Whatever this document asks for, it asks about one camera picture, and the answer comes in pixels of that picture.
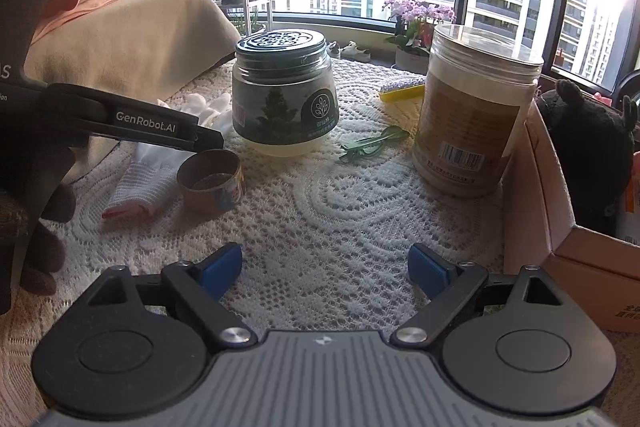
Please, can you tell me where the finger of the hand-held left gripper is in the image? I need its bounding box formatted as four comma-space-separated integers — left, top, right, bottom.
192, 122, 224, 152

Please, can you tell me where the person's left hand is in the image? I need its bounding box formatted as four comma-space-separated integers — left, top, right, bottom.
20, 149, 76, 295

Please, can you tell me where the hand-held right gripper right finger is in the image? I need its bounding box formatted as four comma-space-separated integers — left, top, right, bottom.
390, 243, 563, 348

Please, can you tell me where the black plush toy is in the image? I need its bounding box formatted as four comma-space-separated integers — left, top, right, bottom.
537, 79, 640, 238

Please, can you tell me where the dark-lidded round jar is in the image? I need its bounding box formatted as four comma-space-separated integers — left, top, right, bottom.
231, 28, 341, 156

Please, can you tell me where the beige sofa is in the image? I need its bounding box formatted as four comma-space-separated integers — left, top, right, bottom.
22, 0, 243, 185

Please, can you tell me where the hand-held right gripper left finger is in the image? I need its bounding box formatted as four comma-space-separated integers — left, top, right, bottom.
87, 243, 253, 350

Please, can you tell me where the white lace tablecloth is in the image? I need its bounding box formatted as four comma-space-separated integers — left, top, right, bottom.
0, 57, 640, 427

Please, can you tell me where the yellow glitter sponge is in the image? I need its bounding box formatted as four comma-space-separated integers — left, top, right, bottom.
379, 76, 426, 104

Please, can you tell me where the green plastic clip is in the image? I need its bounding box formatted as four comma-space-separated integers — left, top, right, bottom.
337, 125, 411, 164

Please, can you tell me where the potted pink orchid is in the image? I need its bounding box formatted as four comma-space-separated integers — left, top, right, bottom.
382, 0, 457, 75

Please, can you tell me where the white knit glove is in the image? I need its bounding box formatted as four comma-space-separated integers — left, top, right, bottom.
101, 92, 233, 220

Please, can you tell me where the pink cardboard box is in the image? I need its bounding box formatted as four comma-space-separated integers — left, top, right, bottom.
502, 99, 640, 333

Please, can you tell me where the brown cardboard tape roll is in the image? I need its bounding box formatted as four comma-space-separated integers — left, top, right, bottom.
176, 149, 246, 215

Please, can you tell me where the tall clear brown-label jar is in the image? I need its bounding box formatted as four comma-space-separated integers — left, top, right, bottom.
412, 23, 545, 198

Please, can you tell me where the person's left forearm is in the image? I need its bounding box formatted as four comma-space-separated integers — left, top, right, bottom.
0, 187, 28, 315

